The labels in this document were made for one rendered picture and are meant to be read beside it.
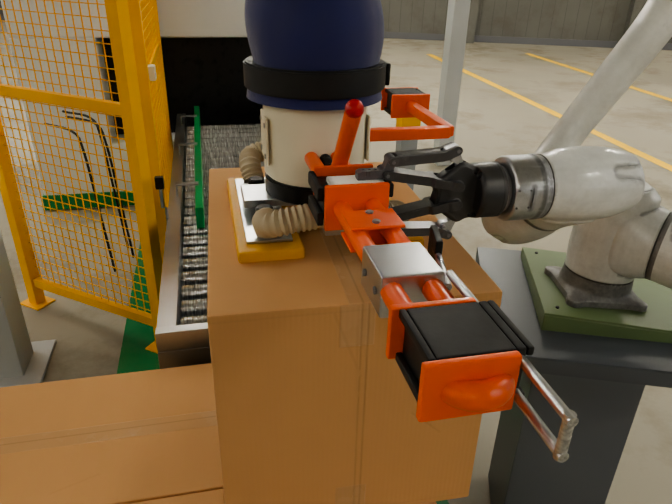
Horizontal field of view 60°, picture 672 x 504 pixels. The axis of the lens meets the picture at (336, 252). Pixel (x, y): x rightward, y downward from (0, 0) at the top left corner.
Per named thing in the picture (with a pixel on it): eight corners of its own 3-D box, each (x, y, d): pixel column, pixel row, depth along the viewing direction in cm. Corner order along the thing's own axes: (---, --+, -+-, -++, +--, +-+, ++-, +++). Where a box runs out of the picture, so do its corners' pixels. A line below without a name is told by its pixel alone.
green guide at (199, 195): (182, 120, 353) (181, 105, 348) (200, 119, 355) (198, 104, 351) (176, 230, 214) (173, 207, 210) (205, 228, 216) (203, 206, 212)
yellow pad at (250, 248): (227, 186, 115) (225, 162, 113) (277, 184, 117) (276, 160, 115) (238, 264, 85) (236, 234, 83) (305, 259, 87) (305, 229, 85)
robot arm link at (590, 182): (564, 215, 74) (515, 235, 87) (668, 207, 77) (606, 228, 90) (550, 135, 76) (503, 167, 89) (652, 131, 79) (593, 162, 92)
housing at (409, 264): (357, 283, 60) (359, 245, 58) (419, 278, 62) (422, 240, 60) (375, 320, 54) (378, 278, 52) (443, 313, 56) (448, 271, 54)
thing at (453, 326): (384, 354, 49) (388, 304, 47) (466, 345, 50) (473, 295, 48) (418, 424, 41) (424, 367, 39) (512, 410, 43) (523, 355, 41)
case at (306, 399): (221, 323, 143) (208, 168, 125) (378, 310, 150) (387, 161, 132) (227, 534, 90) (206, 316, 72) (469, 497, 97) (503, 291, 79)
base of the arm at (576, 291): (606, 267, 149) (612, 248, 147) (648, 312, 129) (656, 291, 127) (537, 263, 149) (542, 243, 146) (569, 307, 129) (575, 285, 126)
